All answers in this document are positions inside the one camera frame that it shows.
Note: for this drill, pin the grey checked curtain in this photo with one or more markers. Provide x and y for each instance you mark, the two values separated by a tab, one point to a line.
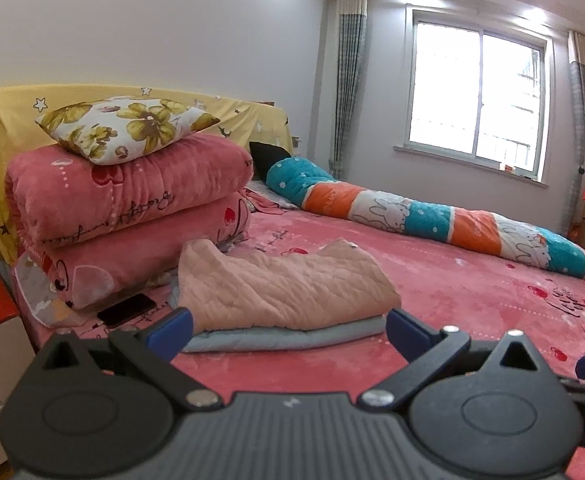
347	85
580	135

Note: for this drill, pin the floral pillow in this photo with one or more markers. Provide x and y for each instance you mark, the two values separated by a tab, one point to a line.
122	125

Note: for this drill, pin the pink folded quilt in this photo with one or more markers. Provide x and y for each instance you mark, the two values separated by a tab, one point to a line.
122	185

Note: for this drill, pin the light blue quilted garment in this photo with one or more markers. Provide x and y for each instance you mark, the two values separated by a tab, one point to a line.
272	340

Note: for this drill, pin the yellow headboard cover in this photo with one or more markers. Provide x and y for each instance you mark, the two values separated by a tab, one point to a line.
2	160

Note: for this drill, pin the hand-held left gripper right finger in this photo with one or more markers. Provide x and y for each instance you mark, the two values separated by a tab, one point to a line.
407	332

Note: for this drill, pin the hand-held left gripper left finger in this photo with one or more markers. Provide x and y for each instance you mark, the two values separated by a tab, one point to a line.
172	330

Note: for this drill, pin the brown quilted fleece jacket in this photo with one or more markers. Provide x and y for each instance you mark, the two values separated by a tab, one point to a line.
282	285

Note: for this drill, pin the black cushion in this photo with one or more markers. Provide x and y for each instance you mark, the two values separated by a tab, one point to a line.
267	155

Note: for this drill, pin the black phone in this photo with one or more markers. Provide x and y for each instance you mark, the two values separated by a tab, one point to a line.
127	309

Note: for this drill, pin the striped rolled quilt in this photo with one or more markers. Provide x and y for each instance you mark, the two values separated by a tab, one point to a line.
422	215

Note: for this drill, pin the window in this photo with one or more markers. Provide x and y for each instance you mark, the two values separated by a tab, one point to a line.
447	85

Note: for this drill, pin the cartoon print pillow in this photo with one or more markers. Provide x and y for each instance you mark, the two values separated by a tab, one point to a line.
47	305

